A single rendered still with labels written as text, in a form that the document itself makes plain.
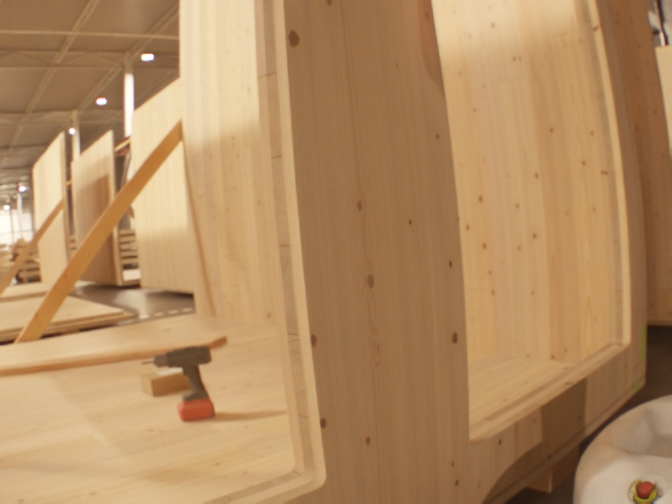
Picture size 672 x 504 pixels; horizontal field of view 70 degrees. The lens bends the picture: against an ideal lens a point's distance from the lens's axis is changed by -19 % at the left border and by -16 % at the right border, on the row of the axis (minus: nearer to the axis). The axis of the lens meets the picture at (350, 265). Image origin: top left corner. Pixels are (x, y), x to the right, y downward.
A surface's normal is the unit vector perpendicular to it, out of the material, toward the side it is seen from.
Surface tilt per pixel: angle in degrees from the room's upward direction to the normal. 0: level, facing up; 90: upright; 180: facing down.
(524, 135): 90
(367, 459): 90
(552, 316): 90
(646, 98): 90
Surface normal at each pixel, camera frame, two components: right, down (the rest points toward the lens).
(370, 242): 0.65, 0.00
